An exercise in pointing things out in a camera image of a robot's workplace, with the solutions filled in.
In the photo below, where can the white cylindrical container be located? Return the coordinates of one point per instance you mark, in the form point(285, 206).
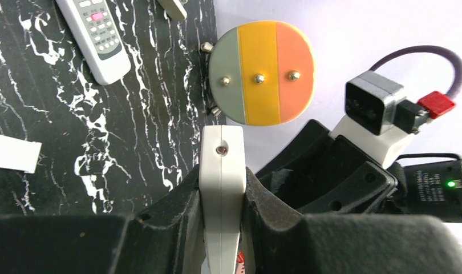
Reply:
point(261, 73)

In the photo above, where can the red black battery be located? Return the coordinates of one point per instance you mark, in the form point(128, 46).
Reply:
point(240, 258)

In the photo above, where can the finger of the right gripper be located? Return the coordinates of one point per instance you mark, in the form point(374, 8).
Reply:
point(318, 173)

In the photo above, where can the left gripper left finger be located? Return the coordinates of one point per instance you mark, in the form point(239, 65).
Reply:
point(166, 237)

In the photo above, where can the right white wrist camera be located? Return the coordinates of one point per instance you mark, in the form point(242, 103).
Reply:
point(381, 121)

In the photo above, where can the grey remote control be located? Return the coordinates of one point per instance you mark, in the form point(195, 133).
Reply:
point(97, 37)

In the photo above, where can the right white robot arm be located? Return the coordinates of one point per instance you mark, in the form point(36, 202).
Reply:
point(433, 188)

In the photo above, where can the slim remote battery cover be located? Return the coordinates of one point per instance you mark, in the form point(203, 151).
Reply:
point(19, 155)

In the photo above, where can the slim white remote control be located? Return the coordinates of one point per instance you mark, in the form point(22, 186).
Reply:
point(222, 184)

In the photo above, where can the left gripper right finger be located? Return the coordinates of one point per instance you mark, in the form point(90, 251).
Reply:
point(278, 239)

